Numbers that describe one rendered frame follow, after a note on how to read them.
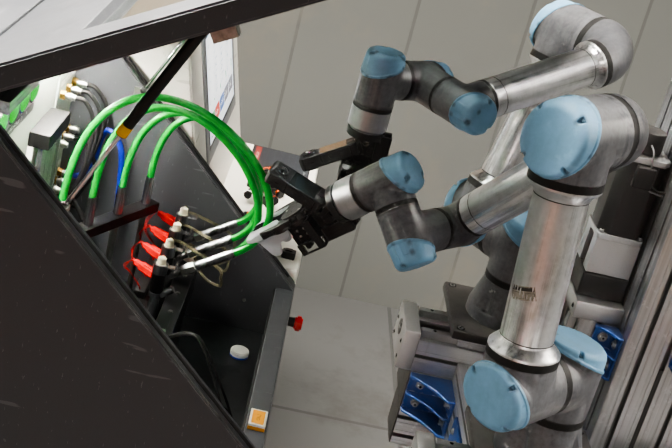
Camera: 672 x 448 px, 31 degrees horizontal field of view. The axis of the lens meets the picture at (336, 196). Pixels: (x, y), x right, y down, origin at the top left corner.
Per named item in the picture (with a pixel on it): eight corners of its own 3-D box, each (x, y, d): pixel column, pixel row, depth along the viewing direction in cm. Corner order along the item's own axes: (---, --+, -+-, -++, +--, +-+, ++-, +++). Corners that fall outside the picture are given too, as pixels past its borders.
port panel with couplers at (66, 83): (53, 217, 243) (77, 72, 231) (36, 213, 243) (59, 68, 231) (70, 193, 255) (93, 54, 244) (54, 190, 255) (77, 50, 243)
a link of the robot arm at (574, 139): (563, 429, 196) (649, 105, 178) (506, 452, 185) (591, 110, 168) (506, 396, 203) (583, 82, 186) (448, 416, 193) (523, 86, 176)
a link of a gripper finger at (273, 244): (257, 269, 222) (296, 249, 217) (238, 244, 220) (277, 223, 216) (262, 260, 224) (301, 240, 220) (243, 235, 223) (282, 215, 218)
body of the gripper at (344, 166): (376, 200, 228) (392, 141, 223) (331, 189, 227) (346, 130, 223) (377, 185, 235) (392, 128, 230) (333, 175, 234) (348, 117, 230)
